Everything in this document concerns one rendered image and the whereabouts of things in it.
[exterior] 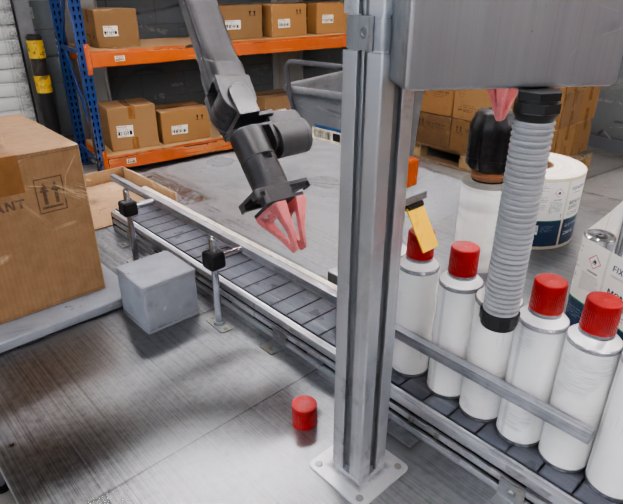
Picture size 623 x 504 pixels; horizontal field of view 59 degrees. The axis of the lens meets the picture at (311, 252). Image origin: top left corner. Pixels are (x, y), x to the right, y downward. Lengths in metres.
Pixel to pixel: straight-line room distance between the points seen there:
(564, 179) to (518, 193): 0.67
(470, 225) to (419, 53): 0.55
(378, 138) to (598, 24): 0.18
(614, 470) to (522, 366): 0.13
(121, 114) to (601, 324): 4.07
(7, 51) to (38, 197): 3.90
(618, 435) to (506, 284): 0.21
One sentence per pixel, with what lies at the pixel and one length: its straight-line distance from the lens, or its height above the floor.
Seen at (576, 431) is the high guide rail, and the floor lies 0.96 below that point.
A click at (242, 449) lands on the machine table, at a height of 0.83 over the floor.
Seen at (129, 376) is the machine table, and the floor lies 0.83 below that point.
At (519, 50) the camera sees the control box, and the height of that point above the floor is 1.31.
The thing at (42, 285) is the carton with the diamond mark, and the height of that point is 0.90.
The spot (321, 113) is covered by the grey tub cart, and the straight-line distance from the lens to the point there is 3.24.
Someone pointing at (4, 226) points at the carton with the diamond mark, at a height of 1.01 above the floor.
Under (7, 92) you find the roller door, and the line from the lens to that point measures 4.88.
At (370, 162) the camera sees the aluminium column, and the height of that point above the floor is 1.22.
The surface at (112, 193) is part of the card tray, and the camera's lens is 1.60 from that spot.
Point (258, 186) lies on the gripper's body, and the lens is 0.84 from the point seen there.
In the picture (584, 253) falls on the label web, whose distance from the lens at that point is 0.79.
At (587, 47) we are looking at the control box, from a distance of 0.48.
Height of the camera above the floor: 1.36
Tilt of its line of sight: 26 degrees down
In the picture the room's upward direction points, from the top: straight up
